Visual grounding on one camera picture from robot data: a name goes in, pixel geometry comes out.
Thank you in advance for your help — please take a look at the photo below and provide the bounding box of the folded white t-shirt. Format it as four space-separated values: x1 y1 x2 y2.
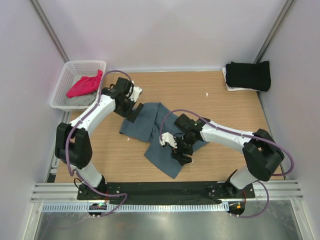
222 67 258 92

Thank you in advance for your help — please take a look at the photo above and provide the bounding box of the aluminium frame rail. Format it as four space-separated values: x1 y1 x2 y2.
31 180 304 202

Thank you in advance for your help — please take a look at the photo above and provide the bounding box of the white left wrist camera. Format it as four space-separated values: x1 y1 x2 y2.
128 81 143 103

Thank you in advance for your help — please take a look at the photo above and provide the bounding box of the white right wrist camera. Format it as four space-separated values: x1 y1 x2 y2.
159 132 177 149

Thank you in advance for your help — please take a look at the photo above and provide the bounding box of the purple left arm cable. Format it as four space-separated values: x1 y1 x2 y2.
63 70 135 218

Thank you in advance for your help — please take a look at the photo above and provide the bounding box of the folded black t-shirt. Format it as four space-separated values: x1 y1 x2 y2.
225 60 272 92

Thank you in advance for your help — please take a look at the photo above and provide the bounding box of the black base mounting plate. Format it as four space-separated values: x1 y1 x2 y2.
76 180 256 206

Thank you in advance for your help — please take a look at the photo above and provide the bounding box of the grey t-shirt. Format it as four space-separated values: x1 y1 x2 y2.
65 91 97 107

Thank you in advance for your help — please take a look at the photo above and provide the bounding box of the teal blue t-shirt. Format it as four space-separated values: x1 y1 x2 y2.
118 101 210 180

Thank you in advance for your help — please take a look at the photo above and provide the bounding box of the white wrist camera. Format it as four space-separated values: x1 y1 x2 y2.
159 132 177 149
128 81 143 103

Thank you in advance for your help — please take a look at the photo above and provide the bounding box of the white plastic laundry basket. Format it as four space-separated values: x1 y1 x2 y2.
49 59 107 113

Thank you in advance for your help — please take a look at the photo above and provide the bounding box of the white slotted cable duct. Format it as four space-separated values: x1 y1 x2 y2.
42 202 229 213

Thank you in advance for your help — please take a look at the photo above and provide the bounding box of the pink t-shirt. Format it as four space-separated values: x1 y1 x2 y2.
66 70 103 98

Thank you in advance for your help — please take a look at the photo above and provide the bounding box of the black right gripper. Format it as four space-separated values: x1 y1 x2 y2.
170 134 198 166

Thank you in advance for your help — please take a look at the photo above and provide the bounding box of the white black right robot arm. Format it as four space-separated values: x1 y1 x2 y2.
164 114 285 198

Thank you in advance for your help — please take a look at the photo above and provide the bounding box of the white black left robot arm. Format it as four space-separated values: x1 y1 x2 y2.
55 77 144 200

